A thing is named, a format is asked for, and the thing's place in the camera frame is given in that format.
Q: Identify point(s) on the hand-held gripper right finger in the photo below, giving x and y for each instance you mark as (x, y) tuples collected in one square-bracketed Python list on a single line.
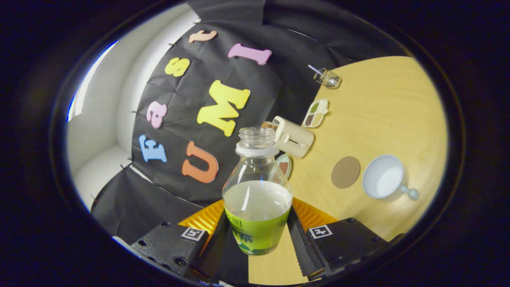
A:
[(303, 247)]

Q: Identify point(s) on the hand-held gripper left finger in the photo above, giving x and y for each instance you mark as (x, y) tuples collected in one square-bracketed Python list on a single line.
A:
[(223, 257)]

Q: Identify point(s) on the clear juice bottle green label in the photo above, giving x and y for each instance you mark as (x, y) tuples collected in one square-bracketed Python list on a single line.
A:
[(257, 223)]

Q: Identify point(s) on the round brown coaster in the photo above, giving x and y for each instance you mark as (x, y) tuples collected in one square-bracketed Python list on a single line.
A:
[(346, 172)]

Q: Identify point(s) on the pale blue cup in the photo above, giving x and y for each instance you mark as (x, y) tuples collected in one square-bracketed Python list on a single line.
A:
[(382, 177)]

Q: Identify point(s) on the brown meat piece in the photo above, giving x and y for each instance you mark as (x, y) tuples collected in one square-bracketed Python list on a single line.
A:
[(283, 167)]

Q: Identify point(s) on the pale green plate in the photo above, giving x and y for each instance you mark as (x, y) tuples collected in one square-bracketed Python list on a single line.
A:
[(287, 159)]

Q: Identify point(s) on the cream toaster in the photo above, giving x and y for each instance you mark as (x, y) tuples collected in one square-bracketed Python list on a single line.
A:
[(294, 136)]

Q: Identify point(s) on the brown toast slice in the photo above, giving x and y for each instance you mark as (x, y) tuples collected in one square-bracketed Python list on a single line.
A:
[(269, 125)]

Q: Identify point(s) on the white divided snack tray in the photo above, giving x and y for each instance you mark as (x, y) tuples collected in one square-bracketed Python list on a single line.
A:
[(315, 113)]

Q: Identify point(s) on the wooden table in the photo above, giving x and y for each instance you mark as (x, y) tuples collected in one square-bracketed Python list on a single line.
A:
[(382, 103)]

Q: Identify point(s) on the clear glass holder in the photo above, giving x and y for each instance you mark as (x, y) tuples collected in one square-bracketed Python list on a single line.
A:
[(328, 78)]

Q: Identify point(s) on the white straw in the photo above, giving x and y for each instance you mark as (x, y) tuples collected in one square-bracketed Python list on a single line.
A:
[(314, 69)]

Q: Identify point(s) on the ceiling light panel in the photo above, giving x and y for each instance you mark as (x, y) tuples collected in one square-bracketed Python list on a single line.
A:
[(85, 83)]

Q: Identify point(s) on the black backdrop cloth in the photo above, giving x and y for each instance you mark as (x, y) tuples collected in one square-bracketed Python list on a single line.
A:
[(263, 24)]

